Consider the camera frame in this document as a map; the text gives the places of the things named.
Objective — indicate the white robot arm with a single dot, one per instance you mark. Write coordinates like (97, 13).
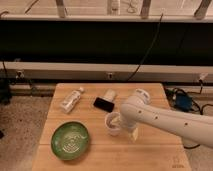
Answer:
(137, 109)

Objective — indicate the green ceramic bowl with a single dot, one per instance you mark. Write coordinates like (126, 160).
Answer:
(70, 140)

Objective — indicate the small white box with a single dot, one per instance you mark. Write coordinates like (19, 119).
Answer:
(109, 95)

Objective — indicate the black smartphone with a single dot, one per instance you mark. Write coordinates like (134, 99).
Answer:
(103, 104)

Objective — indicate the white plastic bottle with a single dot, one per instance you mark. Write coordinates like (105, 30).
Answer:
(71, 99)

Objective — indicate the wooden table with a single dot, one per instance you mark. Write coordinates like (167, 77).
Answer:
(154, 150)

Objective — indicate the blue power adapter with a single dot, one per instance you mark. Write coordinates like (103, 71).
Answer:
(183, 102)

